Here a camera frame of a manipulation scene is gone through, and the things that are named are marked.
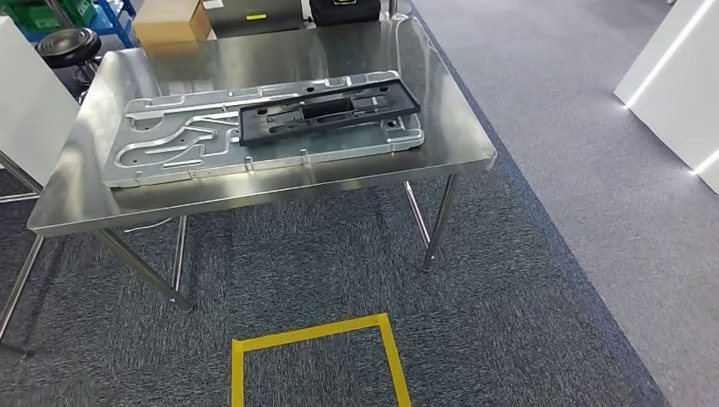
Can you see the black plastic frame part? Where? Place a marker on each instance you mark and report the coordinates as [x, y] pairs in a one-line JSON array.
[[264, 126]]

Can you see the stainless steel workbench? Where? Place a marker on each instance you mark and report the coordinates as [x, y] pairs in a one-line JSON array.
[[253, 56]]

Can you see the black carry bag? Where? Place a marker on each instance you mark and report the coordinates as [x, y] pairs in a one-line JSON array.
[[345, 11]]

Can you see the stamped grey metal panel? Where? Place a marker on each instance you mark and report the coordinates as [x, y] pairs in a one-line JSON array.
[[168, 151]]

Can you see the grey metal case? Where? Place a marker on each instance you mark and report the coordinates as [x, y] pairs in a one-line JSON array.
[[253, 19]]

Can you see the brown cardboard box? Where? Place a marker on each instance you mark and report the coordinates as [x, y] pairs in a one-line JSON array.
[[168, 22]]

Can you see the white lit display stand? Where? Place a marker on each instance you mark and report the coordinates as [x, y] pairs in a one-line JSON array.
[[674, 95]]

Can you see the black round stool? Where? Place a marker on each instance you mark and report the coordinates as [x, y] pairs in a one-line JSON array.
[[67, 45]]

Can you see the white partition panel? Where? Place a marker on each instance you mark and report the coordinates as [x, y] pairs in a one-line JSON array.
[[33, 101]]

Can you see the stainless steel table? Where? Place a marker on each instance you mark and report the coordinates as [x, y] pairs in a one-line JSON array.
[[17, 180]]

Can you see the green plastic bin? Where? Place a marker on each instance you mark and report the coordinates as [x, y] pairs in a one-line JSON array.
[[39, 14]]

